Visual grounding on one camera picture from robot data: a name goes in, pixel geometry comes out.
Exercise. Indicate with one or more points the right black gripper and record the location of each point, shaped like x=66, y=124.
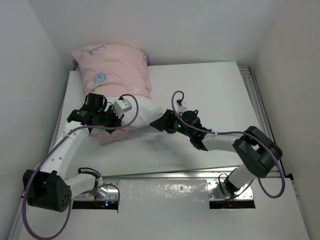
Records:
x=165, y=122

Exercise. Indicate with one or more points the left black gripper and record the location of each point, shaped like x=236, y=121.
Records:
x=116, y=121

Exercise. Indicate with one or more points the white pillow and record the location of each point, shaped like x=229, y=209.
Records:
x=148, y=112

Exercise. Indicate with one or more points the pink purple pillowcase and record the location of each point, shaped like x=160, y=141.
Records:
x=113, y=70

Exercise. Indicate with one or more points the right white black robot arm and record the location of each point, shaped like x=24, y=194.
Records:
x=258, y=153

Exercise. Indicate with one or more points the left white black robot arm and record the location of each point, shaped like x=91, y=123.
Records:
x=47, y=186

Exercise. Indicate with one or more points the white front cover board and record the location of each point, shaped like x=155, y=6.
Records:
x=175, y=210

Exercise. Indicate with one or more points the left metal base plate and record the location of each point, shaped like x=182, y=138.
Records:
x=106, y=193

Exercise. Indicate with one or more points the aluminium frame rail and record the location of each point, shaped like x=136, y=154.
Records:
x=256, y=100

